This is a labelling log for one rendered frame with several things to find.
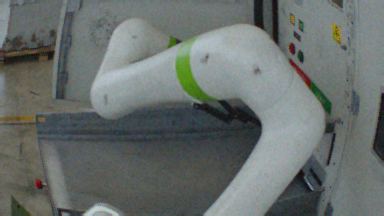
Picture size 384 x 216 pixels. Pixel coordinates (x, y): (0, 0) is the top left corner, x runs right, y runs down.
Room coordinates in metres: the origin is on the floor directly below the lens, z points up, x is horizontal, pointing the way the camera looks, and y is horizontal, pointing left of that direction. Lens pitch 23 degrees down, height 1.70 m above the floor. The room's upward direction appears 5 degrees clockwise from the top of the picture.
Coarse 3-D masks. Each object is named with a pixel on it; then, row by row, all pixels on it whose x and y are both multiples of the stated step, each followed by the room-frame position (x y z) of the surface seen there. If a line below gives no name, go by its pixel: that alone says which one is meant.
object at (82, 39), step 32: (64, 0) 2.00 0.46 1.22; (96, 0) 2.01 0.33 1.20; (128, 0) 2.03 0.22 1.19; (160, 0) 2.03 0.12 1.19; (192, 0) 2.03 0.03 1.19; (224, 0) 2.01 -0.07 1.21; (64, 32) 2.02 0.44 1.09; (96, 32) 2.03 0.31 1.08; (192, 32) 2.03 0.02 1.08; (64, 64) 2.00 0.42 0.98; (96, 64) 2.03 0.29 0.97; (64, 96) 2.02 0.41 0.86
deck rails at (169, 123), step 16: (80, 112) 1.79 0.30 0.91; (96, 112) 1.81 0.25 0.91; (144, 112) 1.85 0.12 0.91; (160, 112) 1.87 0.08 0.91; (176, 112) 1.88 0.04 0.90; (192, 112) 1.89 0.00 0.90; (224, 112) 1.92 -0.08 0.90; (48, 128) 1.75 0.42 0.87; (64, 128) 1.77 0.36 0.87; (80, 128) 1.79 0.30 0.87; (96, 128) 1.81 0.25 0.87; (112, 128) 1.82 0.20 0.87; (128, 128) 1.84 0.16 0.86; (144, 128) 1.85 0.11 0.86; (160, 128) 1.87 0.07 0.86; (176, 128) 1.88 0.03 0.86; (192, 128) 1.89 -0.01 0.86; (208, 128) 1.91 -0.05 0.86; (224, 128) 1.92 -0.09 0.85; (240, 128) 1.93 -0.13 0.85; (64, 208) 1.22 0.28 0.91; (272, 208) 1.38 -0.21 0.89; (288, 208) 1.39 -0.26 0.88; (304, 208) 1.41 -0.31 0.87
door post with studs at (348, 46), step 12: (348, 0) 1.39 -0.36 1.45; (348, 12) 1.39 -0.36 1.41; (348, 24) 1.39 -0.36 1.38; (348, 36) 1.39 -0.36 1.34; (348, 48) 1.39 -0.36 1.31; (348, 60) 1.39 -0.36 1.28; (348, 72) 1.39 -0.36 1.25; (348, 84) 1.38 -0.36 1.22; (348, 96) 1.38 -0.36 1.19; (348, 108) 1.37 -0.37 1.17; (336, 120) 1.41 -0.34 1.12; (336, 132) 1.42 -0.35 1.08; (336, 144) 1.41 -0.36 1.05; (336, 156) 1.39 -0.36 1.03; (336, 168) 1.37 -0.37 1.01; (324, 192) 1.40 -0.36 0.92; (324, 204) 1.38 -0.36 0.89
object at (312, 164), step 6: (312, 156) 1.61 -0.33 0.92; (306, 162) 1.63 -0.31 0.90; (312, 162) 1.59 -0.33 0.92; (318, 162) 1.57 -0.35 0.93; (306, 168) 1.62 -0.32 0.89; (312, 168) 1.58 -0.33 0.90; (318, 168) 1.54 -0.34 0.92; (306, 174) 1.61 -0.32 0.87; (318, 174) 1.53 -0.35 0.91; (324, 174) 1.50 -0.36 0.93; (312, 180) 1.56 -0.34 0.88; (318, 180) 1.52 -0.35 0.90; (318, 186) 1.51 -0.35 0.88
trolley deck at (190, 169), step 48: (48, 144) 1.68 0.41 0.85; (96, 144) 1.75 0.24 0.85; (144, 144) 1.79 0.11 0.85; (192, 144) 1.83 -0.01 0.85; (240, 144) 1.84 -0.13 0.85; (48, 192) 1.46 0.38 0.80; (96, 192) 1.46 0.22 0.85; (144, 192) 1.52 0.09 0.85; (192, 192) 1.55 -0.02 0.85; (288, 192) 1.55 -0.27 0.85
